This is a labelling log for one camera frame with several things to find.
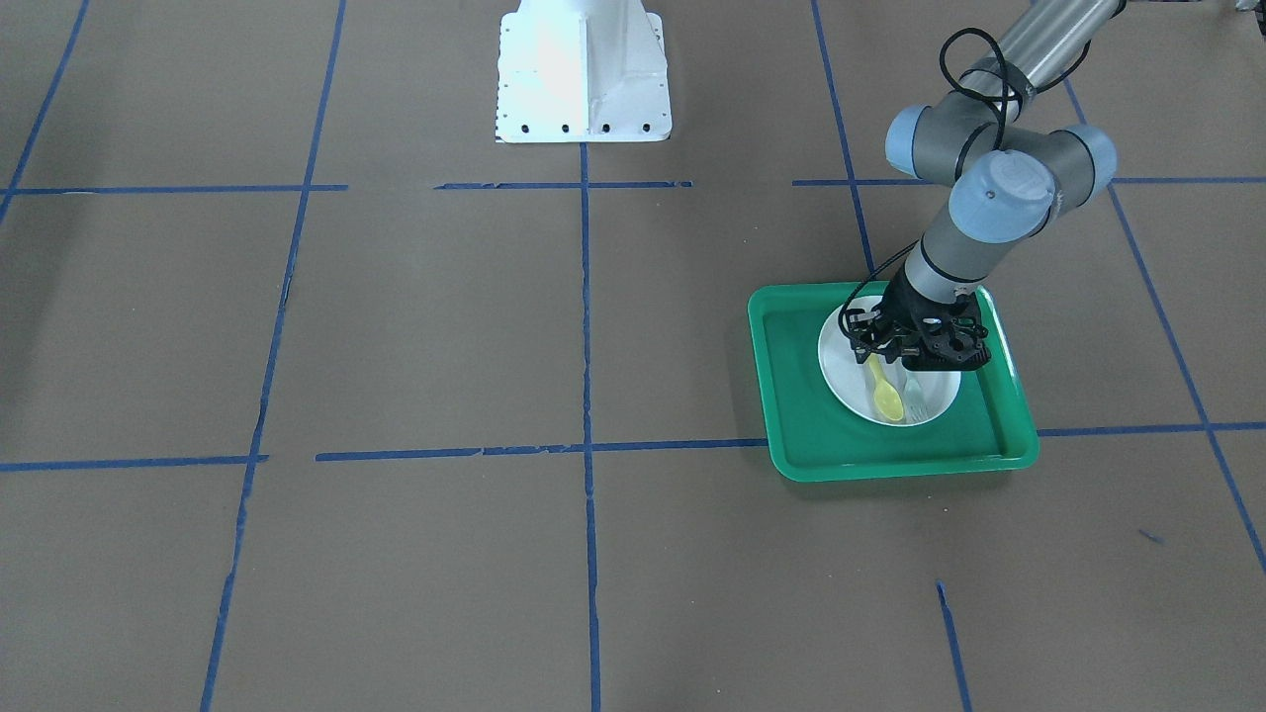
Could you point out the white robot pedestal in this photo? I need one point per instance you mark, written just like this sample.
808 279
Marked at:
573 71

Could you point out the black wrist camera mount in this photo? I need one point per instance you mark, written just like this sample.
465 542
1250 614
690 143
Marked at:
868 332

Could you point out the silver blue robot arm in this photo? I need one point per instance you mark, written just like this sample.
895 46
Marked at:
1006 184

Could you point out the pale green plastic fork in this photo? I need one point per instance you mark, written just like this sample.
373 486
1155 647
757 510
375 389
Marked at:
915 404

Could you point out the yellow plastic spoon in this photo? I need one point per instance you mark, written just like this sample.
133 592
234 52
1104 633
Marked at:
885 397

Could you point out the white round plate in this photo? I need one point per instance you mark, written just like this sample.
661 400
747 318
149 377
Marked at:
851 383

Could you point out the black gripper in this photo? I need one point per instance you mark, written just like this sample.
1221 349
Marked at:
901 299

